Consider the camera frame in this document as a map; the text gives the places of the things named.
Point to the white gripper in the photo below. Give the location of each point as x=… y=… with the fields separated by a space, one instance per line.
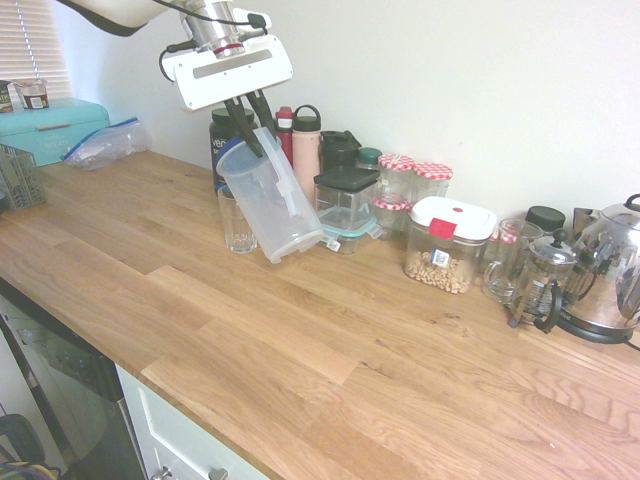
x=230 y=75

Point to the clear pitcher with blue lid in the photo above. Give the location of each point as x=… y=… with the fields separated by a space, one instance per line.
x=272 y=200

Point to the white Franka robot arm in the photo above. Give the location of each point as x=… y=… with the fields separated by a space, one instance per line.
x=125 y=15

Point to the red water bottle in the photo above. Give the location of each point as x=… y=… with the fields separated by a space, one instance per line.
x=283 y=132

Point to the pink water bottle black cap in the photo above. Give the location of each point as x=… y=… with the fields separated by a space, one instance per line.
x=306 y=160

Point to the black supplement tub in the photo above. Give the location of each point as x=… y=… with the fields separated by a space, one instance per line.
x=220 y=135

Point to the black shaker bottle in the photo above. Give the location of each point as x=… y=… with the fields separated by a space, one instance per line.
x=337 y=150

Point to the clear drinking glass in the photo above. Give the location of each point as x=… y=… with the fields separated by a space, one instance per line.
x=235 y=225

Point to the square container black lid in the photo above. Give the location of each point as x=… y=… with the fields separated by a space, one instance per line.
x=345 y=187

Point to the jar with green lid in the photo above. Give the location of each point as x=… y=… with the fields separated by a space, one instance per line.
x=369 y=157

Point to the glass container teal lid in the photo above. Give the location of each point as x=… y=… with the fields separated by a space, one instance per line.
x=350 y=230

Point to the clear plastic zip bag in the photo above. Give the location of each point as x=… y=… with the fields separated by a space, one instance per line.
x=110 y=145

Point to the tall jar red checkered lid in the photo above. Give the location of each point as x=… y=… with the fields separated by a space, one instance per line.
x=396 y=177
x=432 y=182

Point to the small jar red checkered lid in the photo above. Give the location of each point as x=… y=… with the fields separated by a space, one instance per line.
x=506 y=234
x=392 y=212

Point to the teal bread box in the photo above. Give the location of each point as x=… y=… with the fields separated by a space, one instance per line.
x=50 y=130

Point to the yoghurt cup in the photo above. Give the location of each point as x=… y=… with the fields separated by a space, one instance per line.
x=32 y=95

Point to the cereal container white red lid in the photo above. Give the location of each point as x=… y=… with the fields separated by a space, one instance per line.
x=450 y=235

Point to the white window blinds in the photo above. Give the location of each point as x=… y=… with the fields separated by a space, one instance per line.
x=30 y=45

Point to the grey dish rack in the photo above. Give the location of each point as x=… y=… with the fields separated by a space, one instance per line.
x=20 y=180

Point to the green printed container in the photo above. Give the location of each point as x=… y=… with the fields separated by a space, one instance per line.
x=4 y=97

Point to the clear glass mug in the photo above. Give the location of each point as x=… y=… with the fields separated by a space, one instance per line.
x=500 y=280

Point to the jar with black lid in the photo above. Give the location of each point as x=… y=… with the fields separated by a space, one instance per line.
x=545 y=217

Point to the black dishwasher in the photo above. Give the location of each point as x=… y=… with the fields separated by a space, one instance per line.
x=75 y=375

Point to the white cabinet drawer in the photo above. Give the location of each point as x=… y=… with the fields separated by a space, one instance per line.
x=165 y=430

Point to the glass French press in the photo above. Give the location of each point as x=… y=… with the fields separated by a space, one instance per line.
x=542 y=280

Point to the black slanted pole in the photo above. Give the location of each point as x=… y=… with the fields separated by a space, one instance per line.
x=35 y=385

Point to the shiny steel appliance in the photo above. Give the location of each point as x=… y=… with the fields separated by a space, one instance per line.
x=584 y=220

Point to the silver drawer knob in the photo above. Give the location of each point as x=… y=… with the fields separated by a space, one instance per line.
x=218 y=473
x=165 y=474

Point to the stainless steel electric kettle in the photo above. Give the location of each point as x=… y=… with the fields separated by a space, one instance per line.
x=610 y=280

